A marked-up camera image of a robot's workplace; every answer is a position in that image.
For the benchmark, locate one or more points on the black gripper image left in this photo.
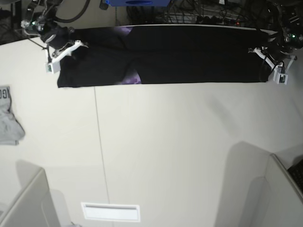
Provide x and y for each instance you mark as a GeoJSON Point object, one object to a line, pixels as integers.
{"type": "Point", "coordinates": [64, 42]}

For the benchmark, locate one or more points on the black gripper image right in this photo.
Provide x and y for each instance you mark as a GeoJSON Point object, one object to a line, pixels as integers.
{"type": "Point", "coordinates": [277, 47]}

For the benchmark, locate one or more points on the black T-shirt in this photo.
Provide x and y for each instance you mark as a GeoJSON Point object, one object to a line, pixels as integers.
{"type": "Point", "coordinates": [164, 54]}

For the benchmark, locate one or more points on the blue box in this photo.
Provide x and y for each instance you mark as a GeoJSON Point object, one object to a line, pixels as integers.
{"type": "Point", "coordinates": [124, 3]}

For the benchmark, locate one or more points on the black power strip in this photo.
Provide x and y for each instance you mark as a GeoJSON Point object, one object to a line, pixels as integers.
{"type": "Point", "coordinates": [213, 20]}

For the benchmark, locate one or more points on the grey folded garment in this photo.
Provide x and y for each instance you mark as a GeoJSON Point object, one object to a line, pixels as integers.
{"type": "Point", "coordinates": [11, 132]}

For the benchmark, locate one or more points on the black keyboard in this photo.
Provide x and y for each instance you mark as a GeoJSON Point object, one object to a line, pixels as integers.
{"type": "Point", "coordinates": [296, 172]}

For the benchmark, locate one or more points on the white right partition panel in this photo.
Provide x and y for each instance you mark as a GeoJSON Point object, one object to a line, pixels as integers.
{"type": "Point", "coordinates": [280, 203]}

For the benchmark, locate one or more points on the white partition panel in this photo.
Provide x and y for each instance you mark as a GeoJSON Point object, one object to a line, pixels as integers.
{"type": "Point", "coordinates": [33, 205]}
{"type": "Point", "coordinates": [280, 203]}

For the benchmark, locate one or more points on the white left partition panel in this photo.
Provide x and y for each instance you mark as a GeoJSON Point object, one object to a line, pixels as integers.
{"type": "Point", "coordinates": [33, 205]}

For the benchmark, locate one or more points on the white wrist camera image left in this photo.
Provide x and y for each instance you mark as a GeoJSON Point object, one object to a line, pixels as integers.
{"type": "Point", "coordinates": [53, 61]}

